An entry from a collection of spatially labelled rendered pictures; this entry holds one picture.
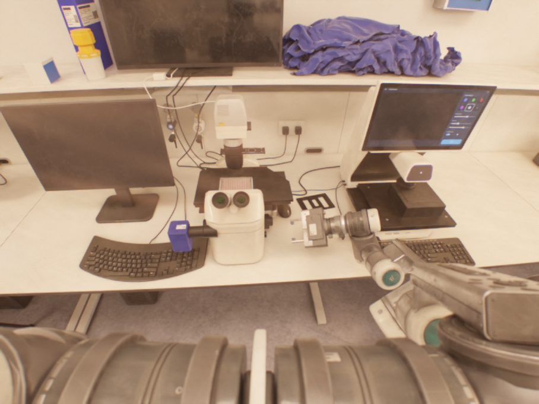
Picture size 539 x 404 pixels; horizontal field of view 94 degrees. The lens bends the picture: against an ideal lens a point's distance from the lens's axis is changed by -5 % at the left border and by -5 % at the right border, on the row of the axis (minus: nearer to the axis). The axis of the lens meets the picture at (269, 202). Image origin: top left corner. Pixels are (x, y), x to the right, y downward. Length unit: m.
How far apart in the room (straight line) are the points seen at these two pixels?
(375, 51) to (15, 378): 1.33
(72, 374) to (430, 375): 0.27
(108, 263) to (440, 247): 1.31
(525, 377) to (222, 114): 0.84
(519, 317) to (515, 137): 2.11
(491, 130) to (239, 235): 1.76
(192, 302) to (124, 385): 1.62
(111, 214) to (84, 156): 0.31
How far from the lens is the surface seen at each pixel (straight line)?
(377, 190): 1.30
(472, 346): 0.29
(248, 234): 0.90
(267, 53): 1.29
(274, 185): 1.05
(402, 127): 1.13
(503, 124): 2.21
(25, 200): 1.76
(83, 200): 1.56
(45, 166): 1.31
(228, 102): 0.89
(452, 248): 1.32
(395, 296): 0.69
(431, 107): 1.15
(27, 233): 1.53
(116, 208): 1.41
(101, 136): 1.13
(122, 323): 1.94
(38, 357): 0.30
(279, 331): 1.73
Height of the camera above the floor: 1.60
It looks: 41 degrees down
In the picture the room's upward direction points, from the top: 1 degrees clockwise
